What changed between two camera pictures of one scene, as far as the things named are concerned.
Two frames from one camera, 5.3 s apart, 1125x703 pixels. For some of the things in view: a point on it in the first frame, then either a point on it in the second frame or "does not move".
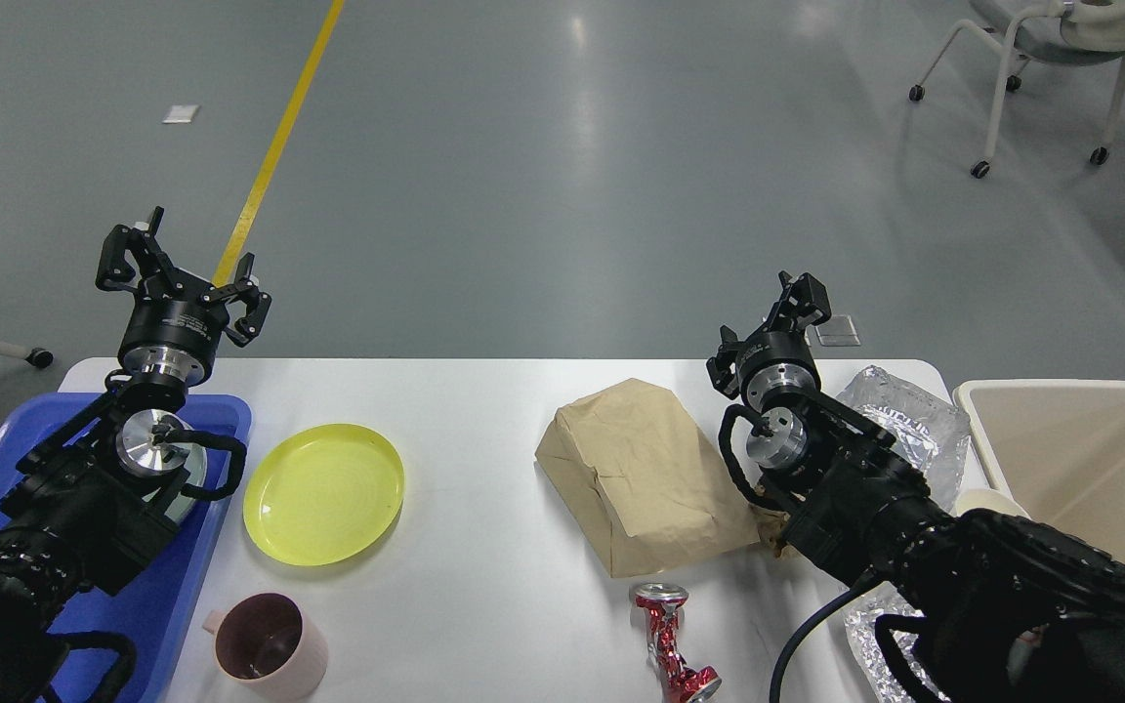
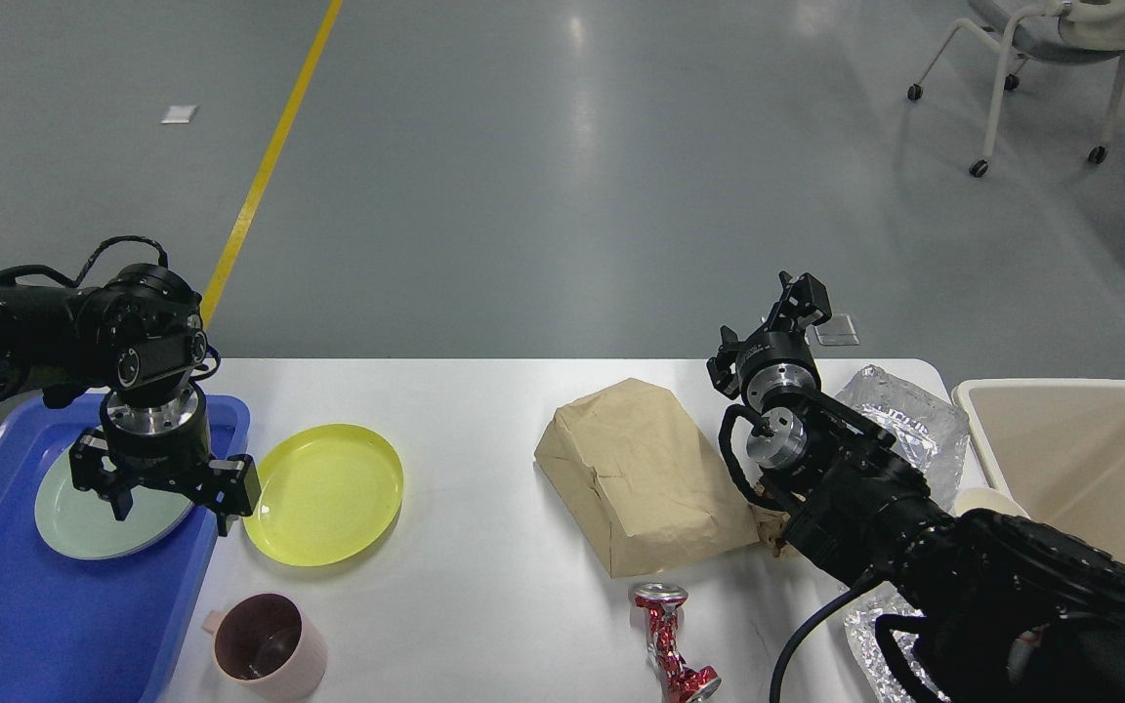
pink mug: [268, 643] does not move
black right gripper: [773, 362] does not move
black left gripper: [173, 330] -> [161, 443]
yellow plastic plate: [321, 492] does not move
